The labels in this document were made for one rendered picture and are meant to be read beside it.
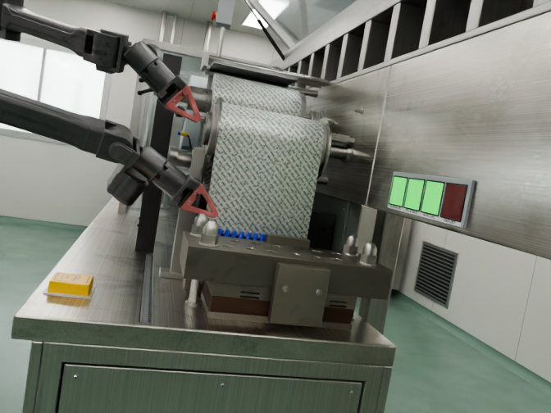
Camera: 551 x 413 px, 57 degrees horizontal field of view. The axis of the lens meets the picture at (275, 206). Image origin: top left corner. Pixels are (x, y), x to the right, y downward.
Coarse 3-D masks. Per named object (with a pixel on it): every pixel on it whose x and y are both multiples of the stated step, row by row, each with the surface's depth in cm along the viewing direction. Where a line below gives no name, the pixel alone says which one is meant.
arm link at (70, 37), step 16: (16, 0) 123; (16, 16) 119; (32, 16) 117; (0, 32) 125; (16, 32) 126; (32, 32) 118; (48, 32) 114; (64, 32) 111; (80, 32) 109; (96, 32) 106; (80, 48) 109; (96, 48) 107; (112, 48) 107; (96, 64) 108; (112, 64) 109
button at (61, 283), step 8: (56, 280) 92; (64, 280) 93; (72, 280) 94; (80, 280) 95; (88, 280) 96; (48, 288) 92; (56, 288) 92; (64, 288) 92; (72, 288) 93; (80, 288) 93; (88, 288) 93
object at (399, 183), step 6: (396, 180) 95; (402, 180) 92; (396, 186) 94; (402, 186) 92; (396, 192) 94; (402, 192) 92; (390, 198) 96; (396, 198) 94; (402, 198) 91; (396, 204) 93
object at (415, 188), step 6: (414, 180) 88; (420, 180) 86; (408, 186) 90; (414, 186) 88; (420, 186) 86; (408, 192) 90; (414, 192) 88; (420, 192) 86; (408, 198) 89; (414, 198) 87; (420, 198) 85; (408, 204) 89; (414, 204) 87
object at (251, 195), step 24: (216, 168) 109; (240, 168) 110; (264, 168) 112; (288, 168) 113; (216, 192) 110; (240, 192) 111; (264, 192) 112; (288, 192) 113; (312, 192) 115; (216, 216) 110; (240, 216) 112; (264, 216) 113; (288, 216) 114
